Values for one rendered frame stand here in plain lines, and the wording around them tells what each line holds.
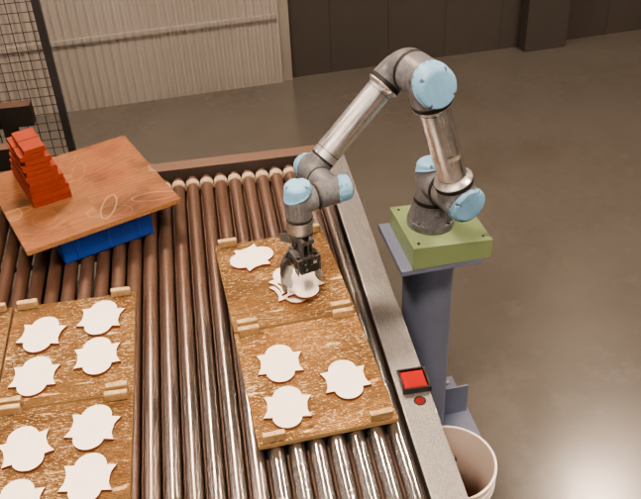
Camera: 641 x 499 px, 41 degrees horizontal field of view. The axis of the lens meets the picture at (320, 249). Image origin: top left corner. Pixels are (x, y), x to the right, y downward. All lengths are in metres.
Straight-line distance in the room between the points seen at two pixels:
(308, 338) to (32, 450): 0.76
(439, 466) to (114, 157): 1.61
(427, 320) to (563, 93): 3.05
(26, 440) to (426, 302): 1.34
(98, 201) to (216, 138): 2.46
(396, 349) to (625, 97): 3.67
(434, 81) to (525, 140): 2.91
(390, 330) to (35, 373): 0.97
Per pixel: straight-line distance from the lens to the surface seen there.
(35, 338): 2.52
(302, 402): 2.18
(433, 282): 2.82
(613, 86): 5.88
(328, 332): 2.38
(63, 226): 2.77
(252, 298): 2.51
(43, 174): 2.84
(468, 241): 2.70
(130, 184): 2.90
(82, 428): 2.23
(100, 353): 2.41
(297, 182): 2.29
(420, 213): 2.70
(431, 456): 2.11
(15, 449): 2.24
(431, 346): 3.01
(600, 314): 3.97
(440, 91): 2.30
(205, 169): 3.12
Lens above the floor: 2.54
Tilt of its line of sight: 37 degrees down
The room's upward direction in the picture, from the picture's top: 3 degrees counter-clockwise
